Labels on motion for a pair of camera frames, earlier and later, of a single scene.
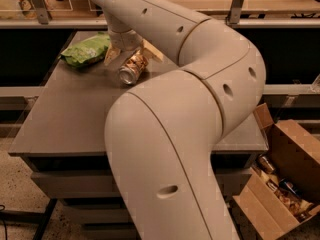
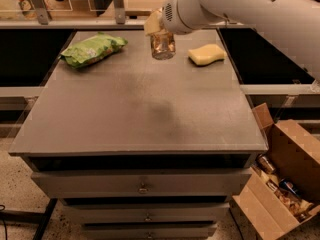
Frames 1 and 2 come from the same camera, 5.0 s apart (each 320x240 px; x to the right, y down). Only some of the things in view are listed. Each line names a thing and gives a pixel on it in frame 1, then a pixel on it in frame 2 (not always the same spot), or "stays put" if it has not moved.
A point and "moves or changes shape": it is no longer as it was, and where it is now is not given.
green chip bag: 86,52 stays put
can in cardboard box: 266,164 stays put
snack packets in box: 297,205 stays put
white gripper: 126,43 → 171,16
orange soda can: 131,70 moves or changes shape
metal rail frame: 38,16 stays put
